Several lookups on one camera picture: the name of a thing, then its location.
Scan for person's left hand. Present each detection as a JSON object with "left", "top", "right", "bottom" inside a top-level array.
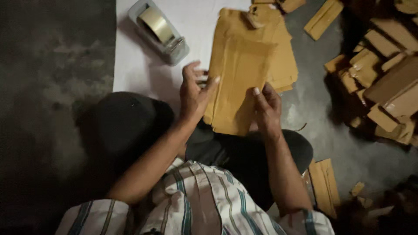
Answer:
[{"left": 179, "top": 61, "right": 221, "bottom": 123}]

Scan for person's right hand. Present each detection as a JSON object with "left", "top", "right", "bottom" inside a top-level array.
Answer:
[{"left": 251, "top": 82, "right": 283, "bottom": 135}]

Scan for brown cardboard sheet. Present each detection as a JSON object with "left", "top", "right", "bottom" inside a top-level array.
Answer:
[{"left": 203, "top": 36, "right": 278, "bottom": 136}]

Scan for black trousers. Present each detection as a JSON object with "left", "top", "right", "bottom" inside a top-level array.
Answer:
[{"left": 74, "top": 91, "right": 314, "bottom": 212}]

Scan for white table sheet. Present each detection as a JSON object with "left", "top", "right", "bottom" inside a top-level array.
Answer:
[{"left": 113, "top": 0, "right": 253, "bottom": 110}]

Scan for stack of flat cardboard sheets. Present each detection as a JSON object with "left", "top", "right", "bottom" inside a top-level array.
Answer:
[{"left": 214, "top": 4, "right": 299, "bottom": 93}]

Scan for grey tape dispenser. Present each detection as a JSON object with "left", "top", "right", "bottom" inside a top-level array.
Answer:
[{"left": 127, "top": 0, "right": 190, "bottom": 66}]

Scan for clear packing tape roll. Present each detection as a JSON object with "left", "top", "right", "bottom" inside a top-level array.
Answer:
[{"left": 138, "top": 7, "right": 177, "bottom": 44}]

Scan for bundle of flat cardboard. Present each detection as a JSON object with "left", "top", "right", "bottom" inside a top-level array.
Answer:
[{"left": 302, "top": 158, "right": 341, "bottom": 219}]

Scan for striped shirt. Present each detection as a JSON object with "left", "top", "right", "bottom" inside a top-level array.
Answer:
[{"left": 55, "top": 158, "right": 335, "bottom": 235}]

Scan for long folded cardboard box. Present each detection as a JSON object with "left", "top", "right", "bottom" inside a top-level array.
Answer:
[{"left": 304, "top": 0, "right": 345, "bottom": 41}]

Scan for folded cardboard piece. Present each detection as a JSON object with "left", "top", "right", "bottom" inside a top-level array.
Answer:
[{"left": 251, "top": 0, "right": 306, "bottom": 13}]

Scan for heap of folded cardboard boxes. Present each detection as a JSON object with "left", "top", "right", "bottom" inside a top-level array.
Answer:
[{"left": 324, "top": 0, "right": 418, "bottom": 146}]

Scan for small cardboard scrap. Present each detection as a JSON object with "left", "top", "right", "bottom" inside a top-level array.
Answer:
[{"left": 351, "top": 181, "right": 365, "bottom": 197}]

